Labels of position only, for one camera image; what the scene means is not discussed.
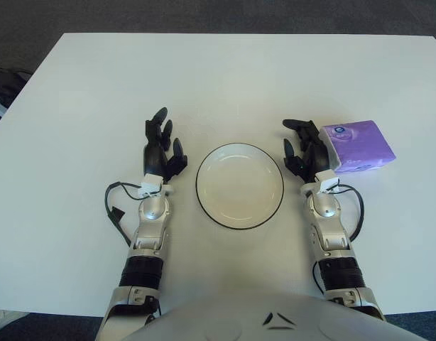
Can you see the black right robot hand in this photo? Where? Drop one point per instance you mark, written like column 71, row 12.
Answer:
column 319, row 156

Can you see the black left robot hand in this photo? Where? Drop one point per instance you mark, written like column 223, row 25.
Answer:
column 154, row 156

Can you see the purple tissue paper pack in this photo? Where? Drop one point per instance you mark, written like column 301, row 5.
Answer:
column 363, row 145

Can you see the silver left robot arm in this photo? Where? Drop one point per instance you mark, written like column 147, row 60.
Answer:
column 154, row 209

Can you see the white plate with black rim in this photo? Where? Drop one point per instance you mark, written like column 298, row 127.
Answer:
column 239, row 184

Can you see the black bag on floor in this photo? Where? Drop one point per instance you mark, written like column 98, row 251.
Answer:
column 5, row 85

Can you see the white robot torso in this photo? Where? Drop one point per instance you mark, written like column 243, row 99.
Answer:
column 239, row 319

